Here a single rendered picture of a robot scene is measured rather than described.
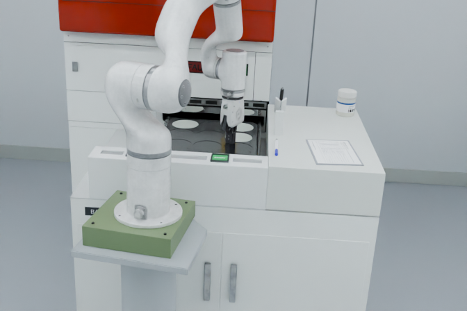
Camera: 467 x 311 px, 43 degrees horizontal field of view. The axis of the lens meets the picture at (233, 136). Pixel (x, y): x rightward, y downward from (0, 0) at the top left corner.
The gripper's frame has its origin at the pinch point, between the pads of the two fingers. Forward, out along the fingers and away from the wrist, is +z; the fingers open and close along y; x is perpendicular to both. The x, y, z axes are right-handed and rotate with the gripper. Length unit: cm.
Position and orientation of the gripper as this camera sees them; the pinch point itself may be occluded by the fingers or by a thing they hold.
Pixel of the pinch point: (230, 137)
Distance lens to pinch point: 214.2
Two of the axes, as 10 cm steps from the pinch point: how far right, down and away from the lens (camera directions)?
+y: 4.7, -2.8, 8.3
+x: -8.8, -2.0, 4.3
